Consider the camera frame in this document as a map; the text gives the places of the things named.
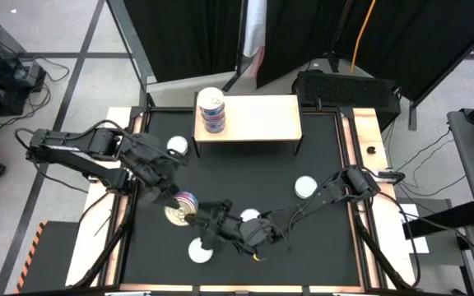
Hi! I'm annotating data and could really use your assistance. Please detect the wooden shelf with black legs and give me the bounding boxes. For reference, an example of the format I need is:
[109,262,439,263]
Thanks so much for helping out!
[191,92,304,157]

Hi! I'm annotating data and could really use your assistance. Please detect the black curtain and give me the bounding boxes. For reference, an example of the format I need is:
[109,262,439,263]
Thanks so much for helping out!
[256,0,474,103]
[122,0,246,83]

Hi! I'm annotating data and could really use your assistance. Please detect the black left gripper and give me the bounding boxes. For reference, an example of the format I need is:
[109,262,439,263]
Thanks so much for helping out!
[132,135,183,210]

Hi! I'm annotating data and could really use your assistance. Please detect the black perforated case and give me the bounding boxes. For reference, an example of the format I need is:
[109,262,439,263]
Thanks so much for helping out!
[291,68,402,132]

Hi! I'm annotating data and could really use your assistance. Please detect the red label seafood can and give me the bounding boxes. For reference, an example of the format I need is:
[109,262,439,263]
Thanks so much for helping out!
[239,208,262,223]

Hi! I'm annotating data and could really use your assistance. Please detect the yellow orange cable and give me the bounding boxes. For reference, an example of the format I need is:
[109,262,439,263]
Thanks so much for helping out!
[349,0,377,75]

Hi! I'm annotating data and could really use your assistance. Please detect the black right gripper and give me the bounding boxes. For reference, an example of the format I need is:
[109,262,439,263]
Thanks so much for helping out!
[188,200,283,255]

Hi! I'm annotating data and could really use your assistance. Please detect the white paper sheet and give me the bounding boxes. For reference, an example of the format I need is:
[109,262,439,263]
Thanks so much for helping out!
[398,202,430,255]

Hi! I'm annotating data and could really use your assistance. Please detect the black equipment rack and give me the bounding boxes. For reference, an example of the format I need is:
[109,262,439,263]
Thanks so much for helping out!
[0,21,49,117]

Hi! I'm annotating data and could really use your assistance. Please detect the green label seafood can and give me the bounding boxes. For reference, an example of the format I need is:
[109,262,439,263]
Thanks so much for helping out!
[294,175,319,201]
[165,135,189,157]
[187,238,215,265]

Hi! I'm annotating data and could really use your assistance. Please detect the black table mat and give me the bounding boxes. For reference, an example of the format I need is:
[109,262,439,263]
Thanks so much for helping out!
[120,109,361,287]

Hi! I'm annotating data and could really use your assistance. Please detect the black floor bar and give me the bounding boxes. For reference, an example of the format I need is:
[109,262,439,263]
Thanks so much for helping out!
[401,200,474,240]

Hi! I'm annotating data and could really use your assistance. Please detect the black stand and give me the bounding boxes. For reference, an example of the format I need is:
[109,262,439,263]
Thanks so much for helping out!
[323,0,356,74]
[221,0,249,94]

